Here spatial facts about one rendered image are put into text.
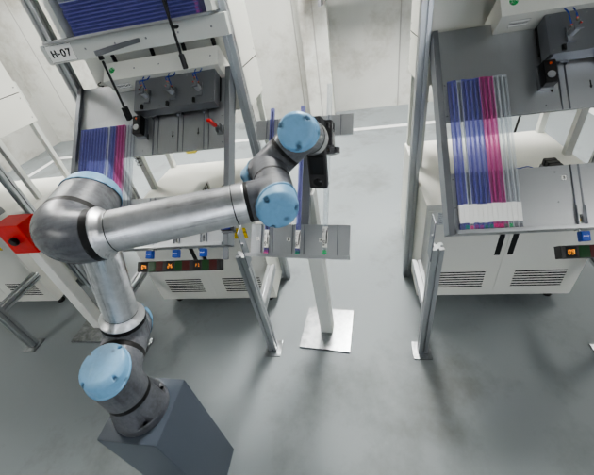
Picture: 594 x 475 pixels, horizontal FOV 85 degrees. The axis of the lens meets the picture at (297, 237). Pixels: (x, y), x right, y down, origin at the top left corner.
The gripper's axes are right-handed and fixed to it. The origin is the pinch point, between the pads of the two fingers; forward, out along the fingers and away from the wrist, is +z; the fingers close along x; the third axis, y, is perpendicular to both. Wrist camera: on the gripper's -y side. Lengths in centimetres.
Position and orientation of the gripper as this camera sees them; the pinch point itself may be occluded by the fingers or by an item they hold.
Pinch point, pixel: (327, 154)
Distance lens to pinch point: 98.2
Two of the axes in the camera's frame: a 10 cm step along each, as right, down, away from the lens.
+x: -9.6, -0.2, 2.6
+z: 2.6, -1.8, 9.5
